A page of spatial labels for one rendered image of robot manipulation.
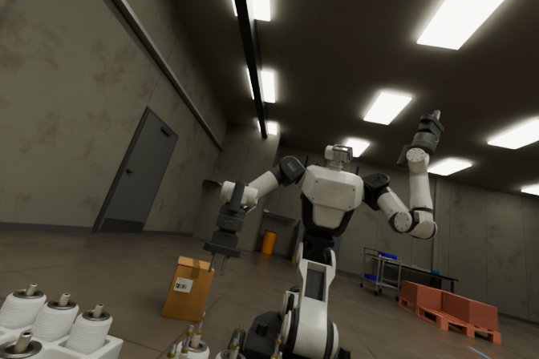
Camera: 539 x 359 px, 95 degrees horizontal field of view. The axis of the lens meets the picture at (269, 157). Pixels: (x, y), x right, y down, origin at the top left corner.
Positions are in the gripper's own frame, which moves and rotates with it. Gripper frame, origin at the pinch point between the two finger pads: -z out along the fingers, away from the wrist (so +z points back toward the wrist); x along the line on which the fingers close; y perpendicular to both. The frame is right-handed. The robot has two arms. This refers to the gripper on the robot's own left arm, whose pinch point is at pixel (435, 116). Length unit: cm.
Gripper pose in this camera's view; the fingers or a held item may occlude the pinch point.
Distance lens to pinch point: 129.7
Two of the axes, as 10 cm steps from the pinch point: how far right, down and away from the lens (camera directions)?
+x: -7.5, -5.3, -3.9
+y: -4.5, -0.1, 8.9
